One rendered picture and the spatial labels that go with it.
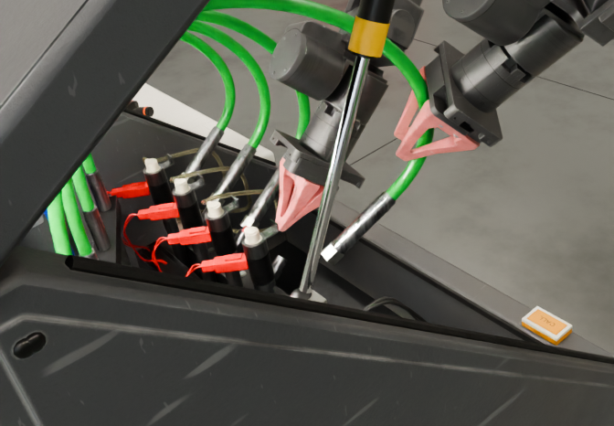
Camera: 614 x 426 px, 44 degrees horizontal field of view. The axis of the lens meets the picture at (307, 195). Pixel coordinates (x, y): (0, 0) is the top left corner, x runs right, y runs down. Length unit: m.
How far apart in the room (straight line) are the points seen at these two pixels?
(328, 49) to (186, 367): 0.48
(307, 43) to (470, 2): 0.21
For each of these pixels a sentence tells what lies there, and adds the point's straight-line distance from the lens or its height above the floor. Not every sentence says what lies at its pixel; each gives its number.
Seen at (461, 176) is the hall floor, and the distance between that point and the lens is 2.93.
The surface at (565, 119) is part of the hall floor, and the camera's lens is 3.29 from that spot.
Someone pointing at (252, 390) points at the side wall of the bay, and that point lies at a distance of 0.43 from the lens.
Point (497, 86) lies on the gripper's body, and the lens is 0.70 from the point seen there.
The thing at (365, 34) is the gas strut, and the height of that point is 1.47.
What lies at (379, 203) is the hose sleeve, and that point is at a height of 1.18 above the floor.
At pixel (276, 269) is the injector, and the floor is 1.07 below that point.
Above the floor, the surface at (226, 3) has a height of 1.42.
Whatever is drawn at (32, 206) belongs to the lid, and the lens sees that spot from 0.29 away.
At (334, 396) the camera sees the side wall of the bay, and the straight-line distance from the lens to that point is 0.48.
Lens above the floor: 1.62
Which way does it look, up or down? 34 degrees down
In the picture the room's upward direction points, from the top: 11 degrees counter-clockwise
